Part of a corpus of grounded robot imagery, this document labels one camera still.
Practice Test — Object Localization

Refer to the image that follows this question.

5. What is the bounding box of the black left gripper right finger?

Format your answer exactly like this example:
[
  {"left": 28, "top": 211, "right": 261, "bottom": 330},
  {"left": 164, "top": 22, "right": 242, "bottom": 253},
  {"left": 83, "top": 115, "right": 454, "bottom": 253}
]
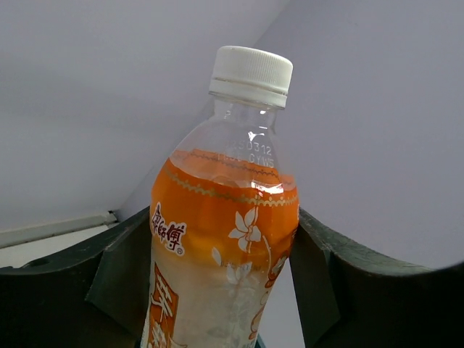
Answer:
[{"left": 290, "top": 211, "right": 463, "bottom": 347}]

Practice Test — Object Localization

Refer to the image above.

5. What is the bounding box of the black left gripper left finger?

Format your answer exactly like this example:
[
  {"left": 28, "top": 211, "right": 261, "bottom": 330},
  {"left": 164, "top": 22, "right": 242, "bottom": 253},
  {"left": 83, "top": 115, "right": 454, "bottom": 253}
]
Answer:
[{"left": 1, "top": 208, "right": 151, "bottom": 347}]

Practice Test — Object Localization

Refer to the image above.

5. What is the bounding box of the orange label tea bottle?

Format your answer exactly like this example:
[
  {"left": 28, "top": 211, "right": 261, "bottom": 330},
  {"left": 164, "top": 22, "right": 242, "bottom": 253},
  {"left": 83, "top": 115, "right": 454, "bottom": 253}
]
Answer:
[{"left": 141, "top": 46, "right": 299, "bottom": 347}]

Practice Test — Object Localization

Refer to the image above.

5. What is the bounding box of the grey table edge rail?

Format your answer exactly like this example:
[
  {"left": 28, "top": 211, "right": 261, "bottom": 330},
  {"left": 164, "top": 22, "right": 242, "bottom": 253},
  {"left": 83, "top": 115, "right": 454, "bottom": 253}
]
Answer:
[{"left": 1, "top": 212, "right": 117, "bottom": 248}]

